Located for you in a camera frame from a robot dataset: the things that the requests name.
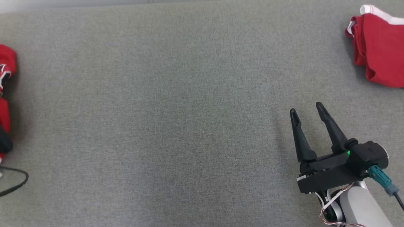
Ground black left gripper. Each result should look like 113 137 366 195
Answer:
0 126 14 154

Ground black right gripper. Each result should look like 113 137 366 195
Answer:
289 102 372 194

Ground red white basketball jersey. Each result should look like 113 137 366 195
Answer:
0 44 18 163

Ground red shorts with white stripe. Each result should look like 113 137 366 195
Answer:
345 4 404 88

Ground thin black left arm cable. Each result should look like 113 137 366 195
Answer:
0 166 29 198

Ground red white twisted wires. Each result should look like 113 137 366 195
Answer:
319 183 366 227

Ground right camera cable teal plug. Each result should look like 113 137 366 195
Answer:
368 165 404 210

